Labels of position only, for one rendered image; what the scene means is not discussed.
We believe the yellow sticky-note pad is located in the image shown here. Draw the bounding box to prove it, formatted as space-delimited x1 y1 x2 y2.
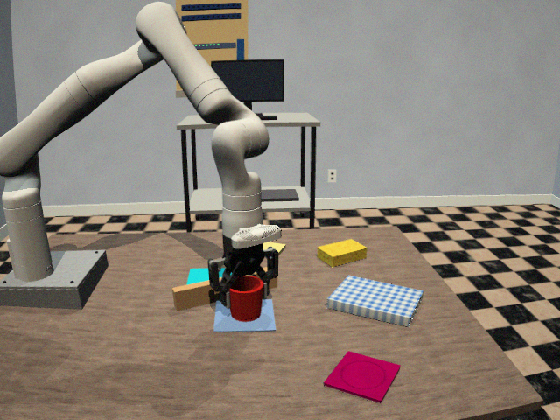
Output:
262 242 286 255

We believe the red cup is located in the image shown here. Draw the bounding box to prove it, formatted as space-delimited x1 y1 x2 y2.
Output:
229 276 263 322

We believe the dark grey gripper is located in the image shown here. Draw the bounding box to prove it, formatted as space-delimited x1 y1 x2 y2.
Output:
207 234 278 309

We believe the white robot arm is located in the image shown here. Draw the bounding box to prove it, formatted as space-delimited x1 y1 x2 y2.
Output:
0 2 282 282

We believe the yellow sponge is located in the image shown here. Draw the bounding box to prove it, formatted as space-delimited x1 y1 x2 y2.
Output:
318 239 367 267

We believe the crimson square coaster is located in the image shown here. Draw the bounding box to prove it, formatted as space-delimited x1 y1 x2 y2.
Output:
324 351 401 403

